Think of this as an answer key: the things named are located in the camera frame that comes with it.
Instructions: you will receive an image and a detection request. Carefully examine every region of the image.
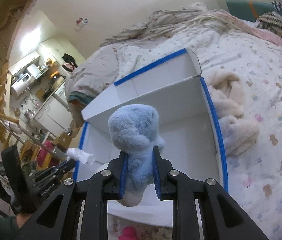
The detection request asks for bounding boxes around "white tissue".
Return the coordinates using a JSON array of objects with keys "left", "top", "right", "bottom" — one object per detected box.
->
[{"left": 66, "top": 148, "right": 95, "bottom": 165}]

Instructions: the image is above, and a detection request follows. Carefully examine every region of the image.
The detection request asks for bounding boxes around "pink rubber toy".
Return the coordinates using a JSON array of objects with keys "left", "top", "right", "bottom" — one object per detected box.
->
[{"left": 118, "top": 226, "right": 139, "bottom": 240}]

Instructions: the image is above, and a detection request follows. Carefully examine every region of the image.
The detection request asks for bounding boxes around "light blue plush toy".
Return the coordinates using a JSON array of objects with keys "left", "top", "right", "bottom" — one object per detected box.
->
[{"left": 108, "top": 104, "right": 165, "bottom": 207}]

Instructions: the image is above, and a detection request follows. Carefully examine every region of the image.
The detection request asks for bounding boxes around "person's left hand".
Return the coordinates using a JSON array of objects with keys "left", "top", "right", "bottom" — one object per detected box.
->
[{"left": 15, "top": 213, "right": 32, "bottom": 229}]

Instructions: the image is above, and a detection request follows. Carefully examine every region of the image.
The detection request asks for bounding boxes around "white kitchen cabinet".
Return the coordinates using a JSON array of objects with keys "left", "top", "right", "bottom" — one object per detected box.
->
[{"left": 32, "top": 83, "right": 73, "bottom": 137}]

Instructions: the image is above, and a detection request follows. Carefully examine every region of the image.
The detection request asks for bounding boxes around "patterned white bed quilt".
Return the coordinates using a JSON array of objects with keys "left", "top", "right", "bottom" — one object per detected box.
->
[{"left": 113, "top": 23, "right": 282, "bottom": 239}]

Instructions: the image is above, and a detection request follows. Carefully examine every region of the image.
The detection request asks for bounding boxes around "blue and white cardboard box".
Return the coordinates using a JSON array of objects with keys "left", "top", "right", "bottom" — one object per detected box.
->
[{"left": 73, "top": 48, "right": 230, "bottom": 229}]

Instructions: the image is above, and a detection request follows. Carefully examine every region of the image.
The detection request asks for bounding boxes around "cream fluffy plush blanket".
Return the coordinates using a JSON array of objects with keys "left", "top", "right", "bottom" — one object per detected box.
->
[{"left": 205, "top": 69, "right": 260, "bottom": 155}]

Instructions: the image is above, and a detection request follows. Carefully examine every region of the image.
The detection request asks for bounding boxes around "white water heater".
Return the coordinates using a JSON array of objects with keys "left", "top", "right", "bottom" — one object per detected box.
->
[{"left": 11, "top": 73, "right": 34, "bottom": 98}]

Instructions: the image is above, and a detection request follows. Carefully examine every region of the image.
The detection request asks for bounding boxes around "beige crumpled duvet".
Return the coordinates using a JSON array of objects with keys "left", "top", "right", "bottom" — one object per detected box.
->
[{"left": 64, "top": 2, "right": 232, "bottom": 106}]

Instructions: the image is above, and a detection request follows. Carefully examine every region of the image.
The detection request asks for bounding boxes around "black and white checkered cloth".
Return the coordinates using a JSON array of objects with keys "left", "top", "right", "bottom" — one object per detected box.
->
[{"left": 257, "top": 1, "right": 282, "bottom": 38}]

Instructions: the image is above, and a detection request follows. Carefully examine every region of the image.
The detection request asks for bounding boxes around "teal cushion with orange stripe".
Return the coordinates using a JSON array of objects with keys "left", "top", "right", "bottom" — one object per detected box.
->
[{"left": 226, "top": 0, "right": 282, "bottom": 22}]

